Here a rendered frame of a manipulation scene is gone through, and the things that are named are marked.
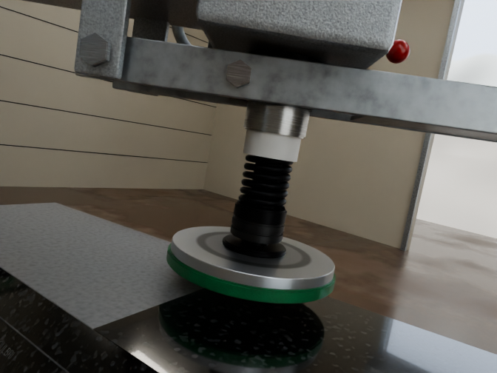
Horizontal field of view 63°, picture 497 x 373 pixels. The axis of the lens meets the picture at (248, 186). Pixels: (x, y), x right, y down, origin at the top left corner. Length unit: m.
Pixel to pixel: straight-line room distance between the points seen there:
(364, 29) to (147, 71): 0.23
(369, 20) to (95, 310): 0.39
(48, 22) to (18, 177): 1.88
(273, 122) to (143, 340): 0.27
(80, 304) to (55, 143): 5.32
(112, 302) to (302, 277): 0.21
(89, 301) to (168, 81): 0.25
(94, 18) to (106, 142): 5.62
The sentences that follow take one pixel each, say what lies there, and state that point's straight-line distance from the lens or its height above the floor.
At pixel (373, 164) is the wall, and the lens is 5.65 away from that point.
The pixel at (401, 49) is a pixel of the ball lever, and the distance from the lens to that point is 0.61.
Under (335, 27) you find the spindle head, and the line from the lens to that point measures 0.43.
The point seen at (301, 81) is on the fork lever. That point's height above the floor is 1.12.
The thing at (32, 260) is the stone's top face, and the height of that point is 0.85.
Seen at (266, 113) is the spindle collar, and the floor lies 1.08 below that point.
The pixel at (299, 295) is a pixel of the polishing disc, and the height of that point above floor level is 0.89.
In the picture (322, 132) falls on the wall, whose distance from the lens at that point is 6.02.
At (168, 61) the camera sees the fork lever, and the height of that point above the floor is 1.11.
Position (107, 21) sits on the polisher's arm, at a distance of 0.48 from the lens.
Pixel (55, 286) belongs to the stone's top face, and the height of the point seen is 0.85.
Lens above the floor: 1.05
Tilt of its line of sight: 7 degrees down
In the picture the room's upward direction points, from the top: 10 degrees clockwise
